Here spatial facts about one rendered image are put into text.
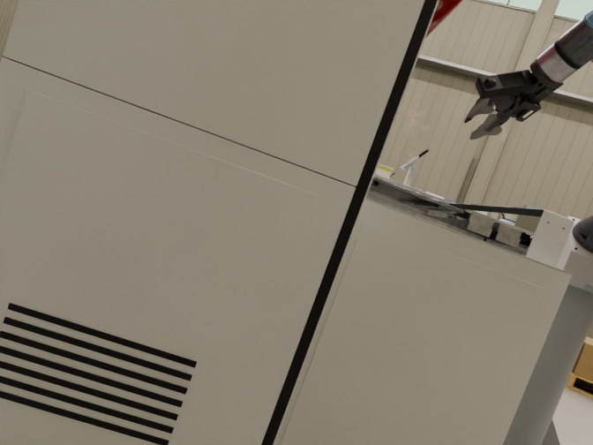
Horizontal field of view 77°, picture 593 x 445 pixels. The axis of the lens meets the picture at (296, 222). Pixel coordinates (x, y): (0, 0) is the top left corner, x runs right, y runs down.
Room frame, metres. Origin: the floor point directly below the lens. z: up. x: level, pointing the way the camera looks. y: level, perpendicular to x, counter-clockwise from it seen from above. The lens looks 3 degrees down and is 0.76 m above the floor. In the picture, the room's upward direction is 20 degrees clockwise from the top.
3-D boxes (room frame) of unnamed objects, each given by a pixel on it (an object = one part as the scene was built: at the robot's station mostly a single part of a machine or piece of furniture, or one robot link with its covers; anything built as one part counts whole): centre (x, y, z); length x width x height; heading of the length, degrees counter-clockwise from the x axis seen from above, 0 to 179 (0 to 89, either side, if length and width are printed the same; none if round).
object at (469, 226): (1.38, -0.54, 0.87); 0.36 x 0.08 x 0.03; 5
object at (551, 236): (1.30, -0.64, 0.89); 0.55 x 0.09 x 0.14; 5
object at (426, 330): (1.43, -0.37, 0.41); 0.96 x 0.64 x 0.82; 5
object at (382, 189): (1.34, -0.27, 0.90); 0.34 x 0.34 x 0.01; 5
